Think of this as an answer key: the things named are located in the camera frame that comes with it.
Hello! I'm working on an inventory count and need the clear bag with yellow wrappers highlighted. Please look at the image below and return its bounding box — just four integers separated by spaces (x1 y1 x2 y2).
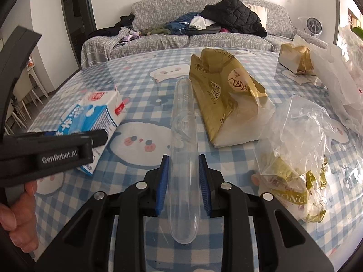
254 95 331 224

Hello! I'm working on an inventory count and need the grey sofa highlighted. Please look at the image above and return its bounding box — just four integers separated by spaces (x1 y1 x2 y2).
81 0 329 68

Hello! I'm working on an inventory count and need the beige pillow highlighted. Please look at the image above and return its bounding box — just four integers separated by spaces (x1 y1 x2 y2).
245 3 267 26

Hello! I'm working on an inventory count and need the person's left hand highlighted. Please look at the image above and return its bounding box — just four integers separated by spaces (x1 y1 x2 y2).
0 181 39 253

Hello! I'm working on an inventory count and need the olive garment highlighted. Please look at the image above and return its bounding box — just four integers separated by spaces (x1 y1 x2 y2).
140 26 171 36

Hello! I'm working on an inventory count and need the black garment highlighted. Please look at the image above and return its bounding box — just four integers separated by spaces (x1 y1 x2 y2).
88 14 135 39

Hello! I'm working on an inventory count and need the black quilted jacket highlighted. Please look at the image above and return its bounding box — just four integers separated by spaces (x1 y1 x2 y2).
201 0 267 38

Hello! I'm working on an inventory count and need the white cloth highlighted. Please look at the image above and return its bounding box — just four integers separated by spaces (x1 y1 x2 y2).
189 15 217 30

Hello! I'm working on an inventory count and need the blue garment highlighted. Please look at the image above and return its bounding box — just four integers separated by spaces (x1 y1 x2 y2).
164 12 205 36

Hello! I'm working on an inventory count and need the yellow paper bag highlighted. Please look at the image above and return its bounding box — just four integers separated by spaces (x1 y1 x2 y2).
189 48 276 148

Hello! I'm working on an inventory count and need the dark door frame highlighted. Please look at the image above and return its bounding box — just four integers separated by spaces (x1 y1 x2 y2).
60 0 97 70

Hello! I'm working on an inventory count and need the white fan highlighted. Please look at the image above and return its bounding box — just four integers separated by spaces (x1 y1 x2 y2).
298 16 324 39

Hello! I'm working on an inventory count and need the white plastic bag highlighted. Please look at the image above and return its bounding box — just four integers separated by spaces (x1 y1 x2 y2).
309 25 363 136

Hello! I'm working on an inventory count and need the striped cloth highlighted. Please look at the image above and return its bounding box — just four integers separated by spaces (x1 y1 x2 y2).
113 27 141 49

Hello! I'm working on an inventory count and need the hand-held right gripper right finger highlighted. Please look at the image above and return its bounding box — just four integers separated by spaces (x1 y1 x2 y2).
198 153 335 272

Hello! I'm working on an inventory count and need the brown tissue pack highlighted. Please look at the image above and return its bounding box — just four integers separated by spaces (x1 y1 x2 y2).
278 34 316 75

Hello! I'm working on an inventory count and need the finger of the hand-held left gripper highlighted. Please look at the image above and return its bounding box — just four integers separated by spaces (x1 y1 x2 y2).
0 25 42 137
0 129 108 160

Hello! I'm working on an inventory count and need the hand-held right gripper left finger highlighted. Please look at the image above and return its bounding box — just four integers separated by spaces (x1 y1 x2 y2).
34 154 171 272

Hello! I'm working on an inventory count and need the clear plastic case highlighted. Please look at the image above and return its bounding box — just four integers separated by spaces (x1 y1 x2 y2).
169 78 202 244

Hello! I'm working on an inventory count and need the blue and white milk carton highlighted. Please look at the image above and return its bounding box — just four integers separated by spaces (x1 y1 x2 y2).
52 89 127 176

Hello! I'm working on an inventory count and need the white dining chair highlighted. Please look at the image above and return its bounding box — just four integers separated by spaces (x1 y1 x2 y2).
4 91 27 134
17 68 49 111

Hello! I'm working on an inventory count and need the blue checked printed tablecloth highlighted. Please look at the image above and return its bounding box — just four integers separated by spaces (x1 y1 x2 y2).
27 47 363 272

